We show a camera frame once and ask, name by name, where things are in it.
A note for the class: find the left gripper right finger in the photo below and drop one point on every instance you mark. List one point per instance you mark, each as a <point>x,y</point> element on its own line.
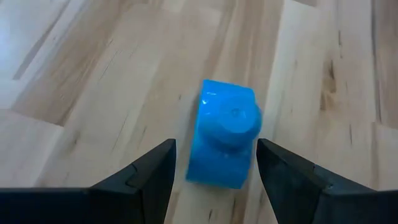
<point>311,199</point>

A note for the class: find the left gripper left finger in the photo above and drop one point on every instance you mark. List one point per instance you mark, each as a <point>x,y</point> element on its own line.
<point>93,208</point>

